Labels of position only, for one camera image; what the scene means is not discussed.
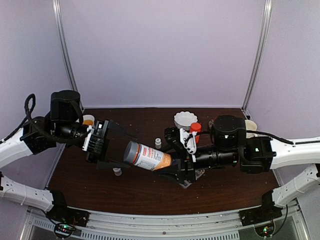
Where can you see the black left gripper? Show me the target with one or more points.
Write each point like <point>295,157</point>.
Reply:
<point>99,143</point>

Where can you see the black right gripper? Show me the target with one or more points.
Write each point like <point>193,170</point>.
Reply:
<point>185,167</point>

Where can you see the clear plastic pill organizer box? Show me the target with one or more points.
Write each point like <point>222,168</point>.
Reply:
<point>192,179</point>

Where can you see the white pill bottle green label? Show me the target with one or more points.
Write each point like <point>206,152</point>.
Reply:
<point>158,143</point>

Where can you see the grey capped pill bottle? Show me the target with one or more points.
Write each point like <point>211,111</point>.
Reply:
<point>146,157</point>

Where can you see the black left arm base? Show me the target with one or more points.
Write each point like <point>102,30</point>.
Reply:
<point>65,218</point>

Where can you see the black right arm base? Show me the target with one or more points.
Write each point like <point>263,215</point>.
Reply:
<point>266,212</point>

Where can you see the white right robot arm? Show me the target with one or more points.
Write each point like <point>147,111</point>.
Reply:
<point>258,154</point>

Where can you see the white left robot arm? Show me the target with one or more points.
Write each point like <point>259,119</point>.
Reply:
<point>33,136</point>

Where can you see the small white capped bottle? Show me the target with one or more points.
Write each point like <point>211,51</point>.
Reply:
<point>117,171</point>

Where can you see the patterned mug with orange interior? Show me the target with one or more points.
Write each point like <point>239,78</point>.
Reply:
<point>88,120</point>

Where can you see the orange pill bottle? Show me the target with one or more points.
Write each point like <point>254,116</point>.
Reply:
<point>196,127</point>

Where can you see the white scalloped ceramic bowl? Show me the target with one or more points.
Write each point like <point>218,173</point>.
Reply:
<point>184,119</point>

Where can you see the red floral plate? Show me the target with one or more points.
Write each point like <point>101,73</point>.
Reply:
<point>211,123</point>

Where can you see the cream ribbed mug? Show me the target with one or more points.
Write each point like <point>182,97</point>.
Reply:
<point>250,126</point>

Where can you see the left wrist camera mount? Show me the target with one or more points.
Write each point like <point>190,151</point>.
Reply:
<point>90,131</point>

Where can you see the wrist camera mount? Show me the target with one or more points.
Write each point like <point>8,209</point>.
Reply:
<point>90,131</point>
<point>180,140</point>

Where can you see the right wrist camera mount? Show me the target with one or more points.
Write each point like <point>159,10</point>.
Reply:
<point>180,140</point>

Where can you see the aluminium front rail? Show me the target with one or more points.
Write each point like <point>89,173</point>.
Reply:
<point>224,225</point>

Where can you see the left aluminium frame post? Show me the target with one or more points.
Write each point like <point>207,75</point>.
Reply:
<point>56,5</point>

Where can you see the aluminium frame post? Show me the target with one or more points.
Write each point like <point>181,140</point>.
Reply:
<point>264,31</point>
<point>56,5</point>

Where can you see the right aluminium frame post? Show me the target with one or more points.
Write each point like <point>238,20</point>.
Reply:
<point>264,31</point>

